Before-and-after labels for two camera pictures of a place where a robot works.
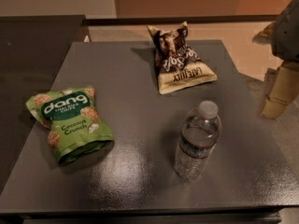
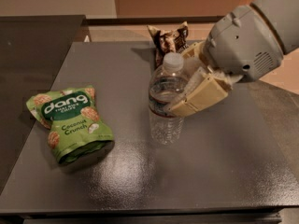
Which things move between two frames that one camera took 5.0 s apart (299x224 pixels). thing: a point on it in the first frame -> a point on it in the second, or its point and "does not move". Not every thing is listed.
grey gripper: [287, 36] -> [241, 46]
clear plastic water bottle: [200, 131] -> [164, 84]
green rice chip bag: [76, 133] does not move
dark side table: [33, 50] does not move
